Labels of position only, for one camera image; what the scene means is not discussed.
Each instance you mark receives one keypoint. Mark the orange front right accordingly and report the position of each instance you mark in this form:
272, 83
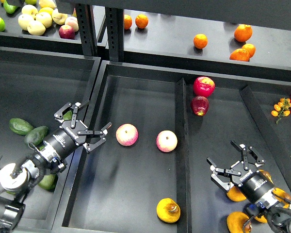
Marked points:
240, 55

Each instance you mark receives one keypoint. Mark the yellow pear bottom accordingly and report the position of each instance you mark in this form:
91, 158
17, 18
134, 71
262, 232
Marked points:
235, 222

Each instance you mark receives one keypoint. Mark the pink apple right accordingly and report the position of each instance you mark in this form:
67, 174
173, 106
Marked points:
166, 141

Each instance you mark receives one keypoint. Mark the pale yellow pear centre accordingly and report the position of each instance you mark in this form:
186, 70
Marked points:
45, 18

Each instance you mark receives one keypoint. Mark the black shelf post left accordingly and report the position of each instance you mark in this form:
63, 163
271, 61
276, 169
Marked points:
87, 31

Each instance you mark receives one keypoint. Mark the orange back left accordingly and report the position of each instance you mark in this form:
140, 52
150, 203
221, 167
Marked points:
127, 22

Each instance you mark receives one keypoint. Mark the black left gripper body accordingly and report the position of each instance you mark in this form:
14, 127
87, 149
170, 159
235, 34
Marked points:
65, 139

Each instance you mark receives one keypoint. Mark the yellow lemon on shelf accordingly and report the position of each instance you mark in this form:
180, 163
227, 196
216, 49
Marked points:
48, 10

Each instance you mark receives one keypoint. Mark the black shelf post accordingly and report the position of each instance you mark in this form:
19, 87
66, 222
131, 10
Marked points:
87, 31
115, 31

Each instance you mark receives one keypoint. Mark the dark avocado far left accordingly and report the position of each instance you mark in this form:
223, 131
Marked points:
20, 126

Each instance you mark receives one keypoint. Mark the black bin divider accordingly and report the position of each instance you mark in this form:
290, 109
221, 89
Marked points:
184, 224
276, 142

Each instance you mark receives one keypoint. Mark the pale yellow pear left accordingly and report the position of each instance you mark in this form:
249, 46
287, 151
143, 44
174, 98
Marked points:
24, 20

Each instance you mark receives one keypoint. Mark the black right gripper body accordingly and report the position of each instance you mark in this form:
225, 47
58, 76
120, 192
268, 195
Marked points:
256, 187

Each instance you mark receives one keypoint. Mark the black shelf post right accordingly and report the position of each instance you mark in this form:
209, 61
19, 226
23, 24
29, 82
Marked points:
115, 31

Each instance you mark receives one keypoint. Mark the pink apple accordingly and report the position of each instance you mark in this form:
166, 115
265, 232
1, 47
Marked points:
126, 134
166, 141

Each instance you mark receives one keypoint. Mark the pale yellow pear right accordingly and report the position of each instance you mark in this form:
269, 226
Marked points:
59, 18

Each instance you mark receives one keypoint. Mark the dark avocado middle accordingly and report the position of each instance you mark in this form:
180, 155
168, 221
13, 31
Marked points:
36, 135

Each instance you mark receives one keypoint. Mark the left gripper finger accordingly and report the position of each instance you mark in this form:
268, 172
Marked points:
91, 139
75, 108

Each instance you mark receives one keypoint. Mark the upright dark avocado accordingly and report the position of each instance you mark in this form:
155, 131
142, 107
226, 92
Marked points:
67, 115

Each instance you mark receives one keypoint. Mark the pale pink peach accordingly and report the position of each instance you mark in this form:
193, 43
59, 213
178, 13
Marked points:
72, 22

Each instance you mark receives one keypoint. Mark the dark red apple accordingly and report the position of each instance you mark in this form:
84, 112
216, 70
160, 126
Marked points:
199, 105

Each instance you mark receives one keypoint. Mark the red apple on shelf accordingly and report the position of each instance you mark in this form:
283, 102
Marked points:
66, 32

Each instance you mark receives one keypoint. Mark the bright red apple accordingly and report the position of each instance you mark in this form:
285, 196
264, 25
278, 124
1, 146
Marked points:
203, 86

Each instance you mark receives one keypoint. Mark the pink apple left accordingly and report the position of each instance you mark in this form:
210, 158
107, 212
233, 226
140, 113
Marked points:
126, 134

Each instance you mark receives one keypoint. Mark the orange cherry tomato cluster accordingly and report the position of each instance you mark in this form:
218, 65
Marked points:
281, 109

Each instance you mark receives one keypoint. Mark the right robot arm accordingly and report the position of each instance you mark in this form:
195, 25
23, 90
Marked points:
277, 217

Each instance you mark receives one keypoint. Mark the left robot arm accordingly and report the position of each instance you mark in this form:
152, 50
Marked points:
18, 179

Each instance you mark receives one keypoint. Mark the green pepper on shelf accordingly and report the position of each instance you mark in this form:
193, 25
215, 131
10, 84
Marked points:
10, 9

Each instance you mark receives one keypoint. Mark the black bin divider right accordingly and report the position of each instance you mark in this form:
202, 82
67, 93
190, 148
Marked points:
276, 142

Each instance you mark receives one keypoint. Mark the black bin divider left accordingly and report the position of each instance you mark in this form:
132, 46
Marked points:
184, 224

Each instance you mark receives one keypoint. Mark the green avocado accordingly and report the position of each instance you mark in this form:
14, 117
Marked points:
49, 182

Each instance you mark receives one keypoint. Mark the orange small right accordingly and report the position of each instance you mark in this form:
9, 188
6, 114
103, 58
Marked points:
250, 48

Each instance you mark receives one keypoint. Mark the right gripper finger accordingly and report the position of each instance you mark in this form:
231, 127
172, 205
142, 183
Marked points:
259, 160
216, 172

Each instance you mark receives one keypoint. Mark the large orange top right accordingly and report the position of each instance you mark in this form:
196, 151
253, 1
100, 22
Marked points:
243, 32

